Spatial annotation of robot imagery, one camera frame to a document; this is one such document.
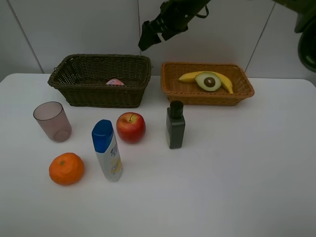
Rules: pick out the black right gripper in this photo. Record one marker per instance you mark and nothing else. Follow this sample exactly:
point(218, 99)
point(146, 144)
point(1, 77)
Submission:
point(172, 20)

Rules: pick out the yellow banana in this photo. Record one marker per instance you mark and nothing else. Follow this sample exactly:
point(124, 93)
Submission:
point(190, 78)

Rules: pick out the pink soap bottle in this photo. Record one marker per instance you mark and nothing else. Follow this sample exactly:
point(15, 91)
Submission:
point(114, 82)

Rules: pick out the halved avocado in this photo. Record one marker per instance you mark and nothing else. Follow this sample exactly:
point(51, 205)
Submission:
point(208, 81)

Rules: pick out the dark green bottle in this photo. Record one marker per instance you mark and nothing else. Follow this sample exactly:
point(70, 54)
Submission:
point(175, 125)

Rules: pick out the red apple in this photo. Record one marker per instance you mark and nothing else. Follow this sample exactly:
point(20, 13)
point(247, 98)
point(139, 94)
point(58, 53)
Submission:
point(131, 127)

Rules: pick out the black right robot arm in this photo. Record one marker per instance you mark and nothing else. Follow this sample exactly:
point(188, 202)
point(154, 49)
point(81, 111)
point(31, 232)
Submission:
point(305, 24)

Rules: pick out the orange wicker basket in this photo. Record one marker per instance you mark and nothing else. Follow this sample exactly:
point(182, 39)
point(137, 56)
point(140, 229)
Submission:
point(192, 94)

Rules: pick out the dark brown wicker basket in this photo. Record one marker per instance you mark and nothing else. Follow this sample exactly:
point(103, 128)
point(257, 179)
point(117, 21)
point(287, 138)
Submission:
point(82, 78)

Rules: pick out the white blue shampoo bottle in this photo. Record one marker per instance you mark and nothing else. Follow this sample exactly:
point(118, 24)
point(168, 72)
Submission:
point(107, 151)

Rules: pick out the translucent pink plastic cup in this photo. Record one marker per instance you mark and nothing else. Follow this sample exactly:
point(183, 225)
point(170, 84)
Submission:
point(52, 119)

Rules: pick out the orange mandarin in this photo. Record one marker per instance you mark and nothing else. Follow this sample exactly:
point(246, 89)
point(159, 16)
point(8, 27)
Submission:
point(66, 169)

